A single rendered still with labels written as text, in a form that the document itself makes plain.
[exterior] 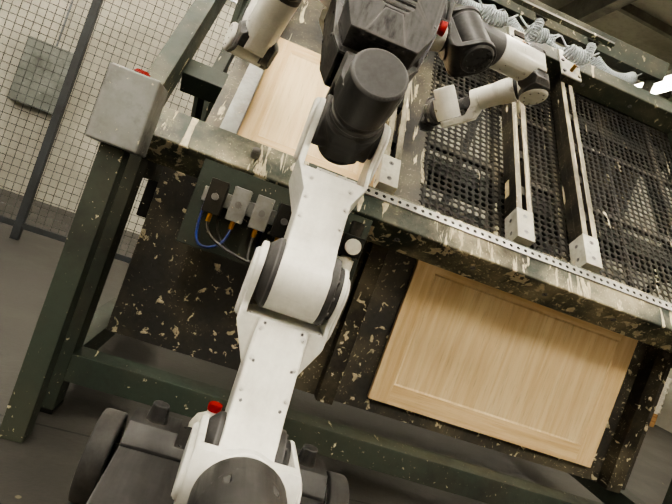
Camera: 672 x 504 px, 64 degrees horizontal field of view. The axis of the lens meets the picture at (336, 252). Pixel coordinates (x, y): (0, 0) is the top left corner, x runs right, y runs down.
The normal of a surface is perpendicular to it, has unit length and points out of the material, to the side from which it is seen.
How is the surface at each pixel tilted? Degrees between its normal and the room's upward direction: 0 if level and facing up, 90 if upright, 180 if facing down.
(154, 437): 45
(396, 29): 82
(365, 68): 67
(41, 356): 90
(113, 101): 90
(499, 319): 90
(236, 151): 51
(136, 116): 90
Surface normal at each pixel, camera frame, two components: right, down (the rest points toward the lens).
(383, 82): 0.27, -0.29
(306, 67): 0.33, -0.54
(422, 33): 0.19, -0.06
